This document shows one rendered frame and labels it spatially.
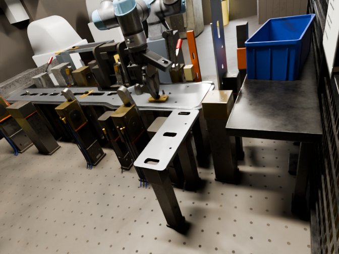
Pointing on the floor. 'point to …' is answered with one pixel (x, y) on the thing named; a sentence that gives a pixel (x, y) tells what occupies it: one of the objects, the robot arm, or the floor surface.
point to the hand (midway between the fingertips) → (157, 94)
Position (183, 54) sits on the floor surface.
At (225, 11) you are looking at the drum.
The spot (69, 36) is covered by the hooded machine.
